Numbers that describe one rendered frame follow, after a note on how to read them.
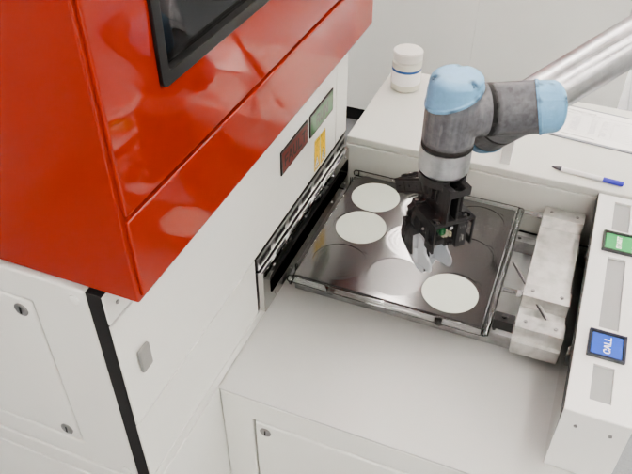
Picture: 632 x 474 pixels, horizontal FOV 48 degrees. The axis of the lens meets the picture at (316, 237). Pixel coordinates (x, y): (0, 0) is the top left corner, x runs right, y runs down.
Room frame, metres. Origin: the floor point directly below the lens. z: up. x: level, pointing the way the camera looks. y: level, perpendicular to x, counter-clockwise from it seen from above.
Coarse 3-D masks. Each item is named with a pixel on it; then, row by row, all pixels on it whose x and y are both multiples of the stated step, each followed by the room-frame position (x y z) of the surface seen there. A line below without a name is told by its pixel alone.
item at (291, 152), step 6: (306, 126) 1.10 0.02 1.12; (300, 132) 1.08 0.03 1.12; (306, 132) 1.10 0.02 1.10; (294, 138) 1.06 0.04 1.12; (300, 138) 1.08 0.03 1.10; (306, 138) 1.10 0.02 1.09; (294, 144) 1.05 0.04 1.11; (300, 144) 1.08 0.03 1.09; (288, 150) 1.03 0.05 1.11; (294, 150) 1.05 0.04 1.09; (282, 156) 1.01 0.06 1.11; (288, 156) 1.03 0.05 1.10; (294, 156) 1.05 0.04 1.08; (282, 162) 1.01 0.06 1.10; (288, 162) 1.03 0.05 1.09
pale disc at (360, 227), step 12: (348, 216) 1.11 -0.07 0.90; (360, 216) 1.11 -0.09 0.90; (372, 216) 1.11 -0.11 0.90; (336, 228) 1.08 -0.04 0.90; (348, 228) 1.08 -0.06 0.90; (360, 228) 1.08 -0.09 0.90; (372, 228) 1.07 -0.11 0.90; (384, 228) 1.07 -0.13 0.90; (348, 240) 1.04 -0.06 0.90; (360, 240) 1.04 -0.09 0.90; (372, 240) 1.04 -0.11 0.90
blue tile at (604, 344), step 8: (592, 336) 0.74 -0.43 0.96; (600, 336) 0.74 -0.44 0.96; (608, 336) 0.74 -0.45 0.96; (592, 344) 0.72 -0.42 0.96; (600, 344) 0.72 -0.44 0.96; (608, 344) 0.72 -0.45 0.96; (616, 344) 0.72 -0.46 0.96; (600, 352) 0.70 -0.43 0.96; (608, 352) 0.70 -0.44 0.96; (616, 352) 0.70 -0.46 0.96
